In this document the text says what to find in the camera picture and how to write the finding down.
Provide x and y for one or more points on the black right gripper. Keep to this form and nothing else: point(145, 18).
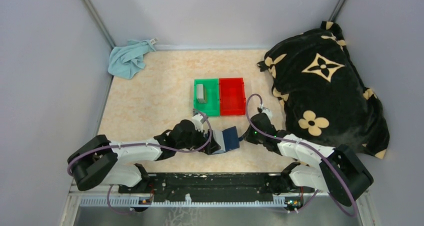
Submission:
point(248, 137)

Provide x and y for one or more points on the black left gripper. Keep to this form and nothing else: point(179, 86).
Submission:
point(212, 147)

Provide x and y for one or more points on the navy blue card holder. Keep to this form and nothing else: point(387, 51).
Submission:
point(224, 141)

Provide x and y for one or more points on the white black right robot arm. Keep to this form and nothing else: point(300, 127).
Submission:
point(335, 170)

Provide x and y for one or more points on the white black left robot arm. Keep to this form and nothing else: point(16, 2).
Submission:
point(102, 161)

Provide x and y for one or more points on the red plastic bin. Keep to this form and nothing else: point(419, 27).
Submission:
point(232, 97)

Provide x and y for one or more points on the green plastic bin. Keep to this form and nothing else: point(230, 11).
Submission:
point(211, 97)

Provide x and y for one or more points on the grey block in bin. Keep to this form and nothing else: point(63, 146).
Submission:
point(201, 93)

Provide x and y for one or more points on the black floral pillow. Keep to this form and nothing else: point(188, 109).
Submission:
point(322, 94)

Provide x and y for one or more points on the light blue cloth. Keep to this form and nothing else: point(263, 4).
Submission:
point(126, 61)

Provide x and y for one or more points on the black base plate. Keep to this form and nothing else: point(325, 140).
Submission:
point(215, 187)

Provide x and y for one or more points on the aluminium frame rail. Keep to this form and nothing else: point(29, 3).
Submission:
point(96, 197)

